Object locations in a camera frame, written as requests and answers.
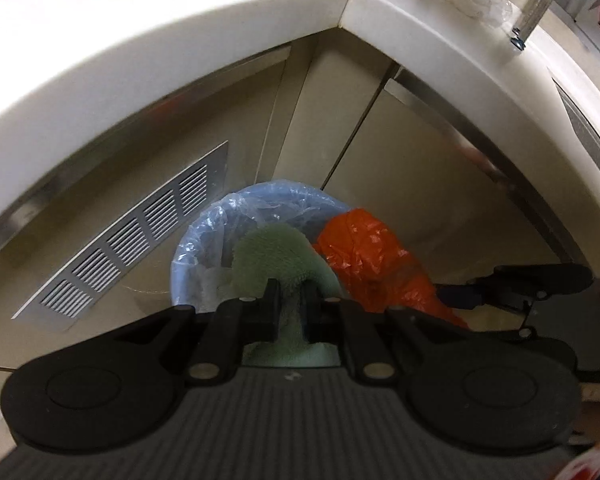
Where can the beige vented cabinet panel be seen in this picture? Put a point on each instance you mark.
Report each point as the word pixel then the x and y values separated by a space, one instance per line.
pixel 130 160

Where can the blue plastic trash bin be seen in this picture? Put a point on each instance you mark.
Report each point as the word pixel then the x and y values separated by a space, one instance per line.
pixel 180 285

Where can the beige cabinet door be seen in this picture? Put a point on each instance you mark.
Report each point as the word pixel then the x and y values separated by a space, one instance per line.
pixel 430 185

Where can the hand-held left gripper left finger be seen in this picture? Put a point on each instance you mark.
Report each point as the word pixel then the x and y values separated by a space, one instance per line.
pixel 260 310

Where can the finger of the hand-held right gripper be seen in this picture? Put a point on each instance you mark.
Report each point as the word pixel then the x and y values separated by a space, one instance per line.
pixel 527 333
pixel 460 297

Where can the clear plastic bin liner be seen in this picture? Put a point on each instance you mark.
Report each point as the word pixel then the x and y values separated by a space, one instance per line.
pixel 215 220

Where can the steel sink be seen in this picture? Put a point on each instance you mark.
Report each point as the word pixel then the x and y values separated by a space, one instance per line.
pixel 585 125

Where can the steel dish rack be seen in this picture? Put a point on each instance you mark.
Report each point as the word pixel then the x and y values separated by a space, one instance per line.
pixel 535 10

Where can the metal vent grille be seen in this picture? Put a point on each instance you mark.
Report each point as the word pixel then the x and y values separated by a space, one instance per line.
pixel 125 240

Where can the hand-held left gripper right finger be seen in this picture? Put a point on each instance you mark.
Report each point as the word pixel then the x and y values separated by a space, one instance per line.
pixel 320 315

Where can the orange plastic bag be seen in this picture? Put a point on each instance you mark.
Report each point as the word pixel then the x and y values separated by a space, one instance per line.
pixel 375 260

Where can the light green fluffy cloth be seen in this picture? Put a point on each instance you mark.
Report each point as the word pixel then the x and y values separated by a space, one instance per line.
pixel 275 255

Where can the beige corner filler panel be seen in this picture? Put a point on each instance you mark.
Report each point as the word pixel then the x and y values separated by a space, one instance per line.
pixel 320 110

